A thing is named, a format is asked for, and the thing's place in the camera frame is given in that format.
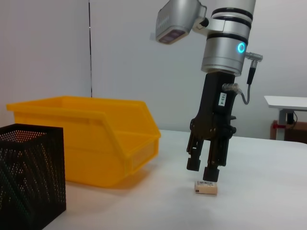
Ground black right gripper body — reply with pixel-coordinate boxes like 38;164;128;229
189;71;238;142

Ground white background desk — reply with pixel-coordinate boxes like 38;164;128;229
263;95;307;141

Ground brown cardboard box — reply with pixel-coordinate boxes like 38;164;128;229
271;121;307;144

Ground yellow plastic bin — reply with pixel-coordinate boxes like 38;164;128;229
6;95;161;189

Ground black mesh pen holder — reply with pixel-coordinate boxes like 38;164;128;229
0;124;67;222

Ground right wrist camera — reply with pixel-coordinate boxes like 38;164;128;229
150;0;209;45

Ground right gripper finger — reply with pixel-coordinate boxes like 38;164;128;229
186;136;205;172
202;138;229;183

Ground beige eraser with barcode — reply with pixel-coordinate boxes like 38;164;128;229
194;181;218;196

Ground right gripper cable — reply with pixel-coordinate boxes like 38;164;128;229
222;51;264;106

